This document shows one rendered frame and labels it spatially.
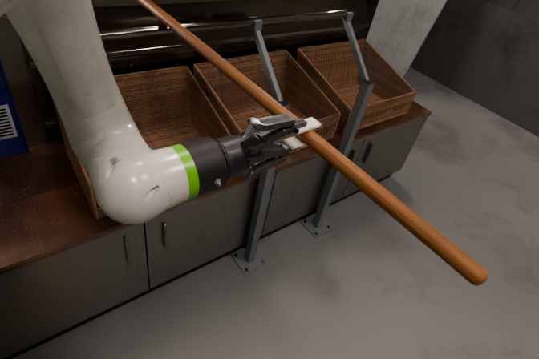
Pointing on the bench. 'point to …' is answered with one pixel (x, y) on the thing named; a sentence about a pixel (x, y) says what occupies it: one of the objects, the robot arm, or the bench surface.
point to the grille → (6, 123)
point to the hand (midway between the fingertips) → (302, 133)
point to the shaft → (476, 272)
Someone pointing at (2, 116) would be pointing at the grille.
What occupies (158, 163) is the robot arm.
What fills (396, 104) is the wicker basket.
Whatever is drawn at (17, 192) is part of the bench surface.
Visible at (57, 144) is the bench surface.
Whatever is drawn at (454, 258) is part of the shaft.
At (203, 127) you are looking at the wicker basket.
